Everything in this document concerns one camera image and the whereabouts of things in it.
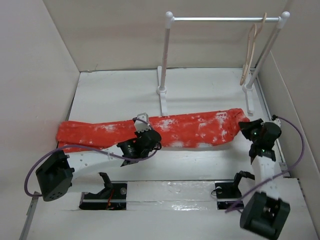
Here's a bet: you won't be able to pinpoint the red white patterned trousers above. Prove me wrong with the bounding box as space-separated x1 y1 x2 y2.
55 108 249 149

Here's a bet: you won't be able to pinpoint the wooden clothes hanger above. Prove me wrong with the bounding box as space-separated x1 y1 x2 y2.
239 12 268 86

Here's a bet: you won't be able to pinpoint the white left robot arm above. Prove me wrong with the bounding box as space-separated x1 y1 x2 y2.
35 129 162 202

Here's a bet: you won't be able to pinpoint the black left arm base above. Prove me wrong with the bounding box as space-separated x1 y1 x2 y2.
79 172 128 211

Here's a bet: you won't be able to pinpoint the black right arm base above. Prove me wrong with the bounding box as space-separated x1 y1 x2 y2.
211 171 255 210

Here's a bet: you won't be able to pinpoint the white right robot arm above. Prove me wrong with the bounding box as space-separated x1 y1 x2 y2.
231 119 291 240

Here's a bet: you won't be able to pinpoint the white clothes rack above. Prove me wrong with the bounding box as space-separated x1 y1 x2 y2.
156 11 291 116

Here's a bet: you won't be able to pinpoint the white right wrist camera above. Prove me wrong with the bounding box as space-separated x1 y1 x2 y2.
271 114 281 127

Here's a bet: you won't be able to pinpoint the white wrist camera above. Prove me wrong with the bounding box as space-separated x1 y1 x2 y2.
271 114 281 127
132 112 152 133

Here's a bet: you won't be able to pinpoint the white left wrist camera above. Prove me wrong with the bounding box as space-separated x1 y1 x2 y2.
132 112 152 133

